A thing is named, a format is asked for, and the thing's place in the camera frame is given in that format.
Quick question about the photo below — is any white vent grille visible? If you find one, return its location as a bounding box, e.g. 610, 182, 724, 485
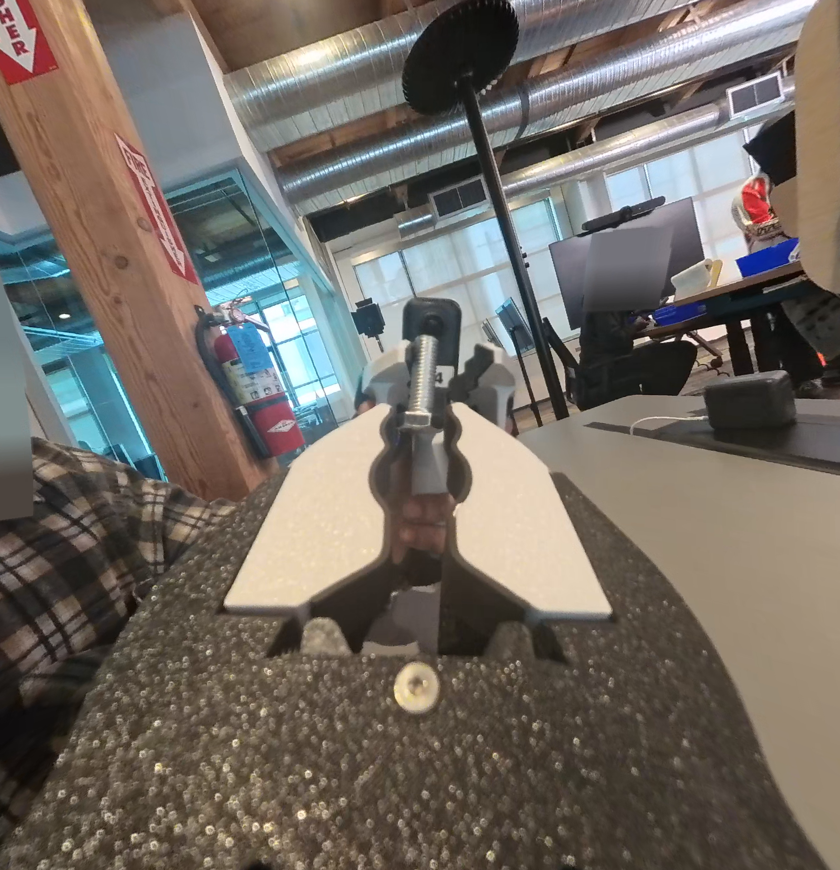
726, 73, 784, 116

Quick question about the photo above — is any person's left hand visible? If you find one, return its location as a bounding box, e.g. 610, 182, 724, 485
391, 491, 456, 555

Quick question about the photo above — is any black video bar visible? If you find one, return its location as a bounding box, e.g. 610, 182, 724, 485
582, 197, 665, 235

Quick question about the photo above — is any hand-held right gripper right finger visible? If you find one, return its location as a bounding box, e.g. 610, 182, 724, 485
443, 402, 614, 623

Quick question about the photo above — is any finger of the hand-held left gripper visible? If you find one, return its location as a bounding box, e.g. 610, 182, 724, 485
360, 342, 413, 412
448, 343, 517, 432

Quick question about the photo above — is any dark vent grille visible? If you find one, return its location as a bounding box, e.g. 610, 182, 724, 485
428, 178, 492, 220

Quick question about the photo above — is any black office chair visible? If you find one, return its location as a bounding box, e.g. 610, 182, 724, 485
542, 319, 584, 409

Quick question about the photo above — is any dark wood office desk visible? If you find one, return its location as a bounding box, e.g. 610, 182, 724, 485
654, 261, 822, 382

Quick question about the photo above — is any white cable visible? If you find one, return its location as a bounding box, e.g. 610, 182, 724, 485
631, 411, 709, 436

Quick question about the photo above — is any small blue bin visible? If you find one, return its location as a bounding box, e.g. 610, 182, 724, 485
736, 238, 801, 278

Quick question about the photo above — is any red arrow sign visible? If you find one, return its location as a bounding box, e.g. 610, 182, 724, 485
115, 134, 199, 285
0, 0, 59, 86

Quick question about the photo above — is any large black monitor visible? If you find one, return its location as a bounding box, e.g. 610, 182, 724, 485
549, 197, 706, 330

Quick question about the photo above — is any person's plaid shirt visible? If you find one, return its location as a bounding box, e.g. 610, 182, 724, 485
0, 517, 155, 847

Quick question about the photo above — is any spiral metal duct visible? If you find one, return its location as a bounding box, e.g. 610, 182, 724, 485
277, 37, 801, 212
223, 0, 818, 157

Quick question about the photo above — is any slim silver hex bolt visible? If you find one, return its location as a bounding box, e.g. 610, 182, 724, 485
394, 334, 441, 430

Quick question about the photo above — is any wooden pillar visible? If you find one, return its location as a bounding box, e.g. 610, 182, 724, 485
0, 0, 281, 500

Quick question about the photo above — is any dark grey box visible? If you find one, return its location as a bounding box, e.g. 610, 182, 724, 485
704, 370, 798, 430

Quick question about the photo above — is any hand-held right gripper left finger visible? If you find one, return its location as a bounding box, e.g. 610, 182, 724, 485
223, 404, 402, 618

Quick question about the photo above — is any white plastic container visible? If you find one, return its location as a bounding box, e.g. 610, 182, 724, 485
670, 258, 723, 293

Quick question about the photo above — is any black light panel on stand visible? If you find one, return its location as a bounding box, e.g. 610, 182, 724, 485
352, 298, 385, 351

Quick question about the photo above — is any red fire extinguisher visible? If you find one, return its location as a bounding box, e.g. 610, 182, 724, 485
195, 292, 306, 458

